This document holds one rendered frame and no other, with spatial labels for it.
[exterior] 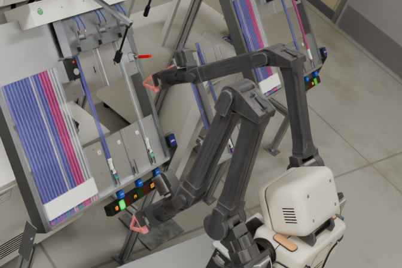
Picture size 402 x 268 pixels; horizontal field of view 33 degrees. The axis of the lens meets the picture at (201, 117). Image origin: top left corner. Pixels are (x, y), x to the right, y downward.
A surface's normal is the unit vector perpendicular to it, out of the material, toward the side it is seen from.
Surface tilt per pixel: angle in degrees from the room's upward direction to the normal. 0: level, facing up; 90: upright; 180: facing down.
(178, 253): 0
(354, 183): 0
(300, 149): 85
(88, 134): 0
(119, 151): 46
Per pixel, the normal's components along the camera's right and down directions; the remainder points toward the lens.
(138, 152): 0.77, -0.11
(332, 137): 0.33, -0.76
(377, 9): -0.74, 0.17
